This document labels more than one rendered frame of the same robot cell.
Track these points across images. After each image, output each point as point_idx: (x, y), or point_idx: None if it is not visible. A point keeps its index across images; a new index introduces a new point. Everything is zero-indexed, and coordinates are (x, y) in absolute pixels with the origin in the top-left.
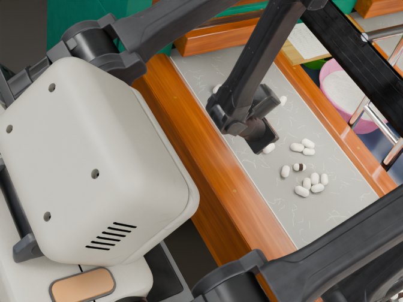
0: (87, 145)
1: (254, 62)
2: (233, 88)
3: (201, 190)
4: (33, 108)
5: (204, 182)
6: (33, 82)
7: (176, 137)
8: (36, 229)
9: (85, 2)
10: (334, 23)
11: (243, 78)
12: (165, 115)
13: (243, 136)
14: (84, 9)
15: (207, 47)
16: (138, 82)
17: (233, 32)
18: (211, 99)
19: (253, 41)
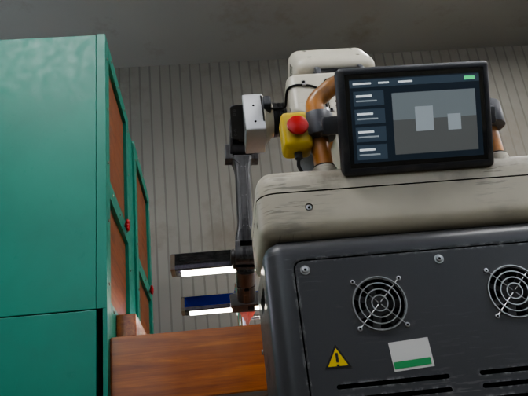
0: (338, 49)
1: (250, 199)
2: (247, 221)
3: (261, 342)
4: (307, 53)
5: (260, 329)
6: (295, 55)
7: (207, 336)
8: (360, 56)
9: (16, 340)
10: (217, 254)
11: (250, 212)
12: (185, 333)
13: (253, 287)
14: (16, 350)
15: (139, 333)
16: (130, 350)
17: (141, 327)
18: (237, 243)
19: (242, 189)
